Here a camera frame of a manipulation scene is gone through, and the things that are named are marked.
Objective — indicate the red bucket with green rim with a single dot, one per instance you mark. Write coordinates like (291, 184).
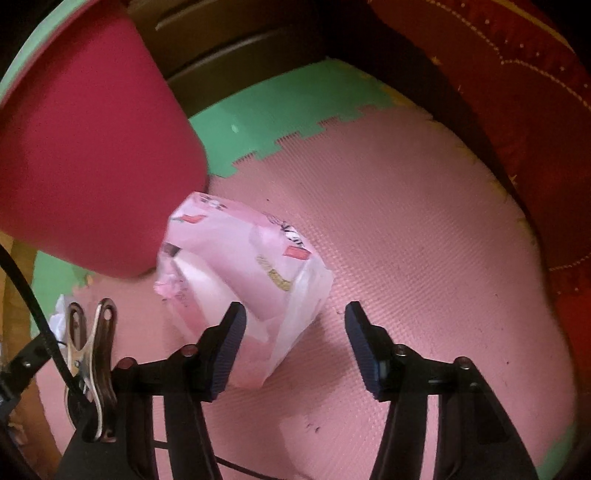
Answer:
(92, 161)

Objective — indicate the pink foam mat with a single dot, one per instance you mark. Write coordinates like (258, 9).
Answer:
(415, 277)

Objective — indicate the green foam mat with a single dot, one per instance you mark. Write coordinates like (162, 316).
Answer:
(286, 115)

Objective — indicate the wooden wardrobe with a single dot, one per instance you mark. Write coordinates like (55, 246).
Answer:
(9, 314)

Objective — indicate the crumpled white tissue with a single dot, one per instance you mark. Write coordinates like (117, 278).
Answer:
(59, 318)

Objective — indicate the pink plastic packet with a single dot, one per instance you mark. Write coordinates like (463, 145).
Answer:
(221, 249)

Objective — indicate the metal spring clip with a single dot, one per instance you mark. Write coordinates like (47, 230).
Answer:
(99, 364)

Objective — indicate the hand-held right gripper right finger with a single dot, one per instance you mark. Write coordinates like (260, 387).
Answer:
(369, 355)

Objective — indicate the red blanket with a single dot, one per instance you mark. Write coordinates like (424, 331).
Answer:
(531, 115)

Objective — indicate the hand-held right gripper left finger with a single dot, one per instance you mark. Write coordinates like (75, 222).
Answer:
(226, 355)

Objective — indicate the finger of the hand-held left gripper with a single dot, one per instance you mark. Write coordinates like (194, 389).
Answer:
(25, 357)

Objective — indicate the dark wooden nightstand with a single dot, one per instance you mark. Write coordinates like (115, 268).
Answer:
(254, 41)

